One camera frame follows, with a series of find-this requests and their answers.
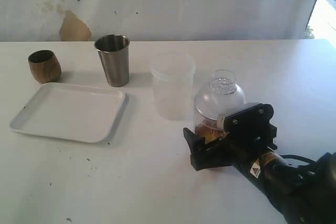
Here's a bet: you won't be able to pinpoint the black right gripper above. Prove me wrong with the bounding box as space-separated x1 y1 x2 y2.
183 124 277 171

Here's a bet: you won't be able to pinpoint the wooden block pieces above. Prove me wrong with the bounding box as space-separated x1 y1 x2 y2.
195 123 221 142

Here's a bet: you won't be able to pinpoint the clear plastic jar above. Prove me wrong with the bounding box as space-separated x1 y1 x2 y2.
193 109 225 143

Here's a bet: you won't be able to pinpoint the clear dome jar lid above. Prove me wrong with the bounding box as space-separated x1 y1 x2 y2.
194 69 245 120

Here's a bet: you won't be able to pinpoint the steel metal cup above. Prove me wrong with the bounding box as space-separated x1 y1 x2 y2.
94 34 130 87

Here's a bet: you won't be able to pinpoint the brown wooden cup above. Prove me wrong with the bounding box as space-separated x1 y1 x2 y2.
28 50 61 84

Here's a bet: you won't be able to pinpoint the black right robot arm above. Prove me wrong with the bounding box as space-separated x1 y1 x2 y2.
183 126 335 223

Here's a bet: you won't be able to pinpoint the frosted plastic beaker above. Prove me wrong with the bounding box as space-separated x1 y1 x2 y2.
150 51 196 121

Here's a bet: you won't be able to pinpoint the white rectangular tray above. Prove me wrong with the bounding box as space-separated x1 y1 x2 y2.
9 82 125 144

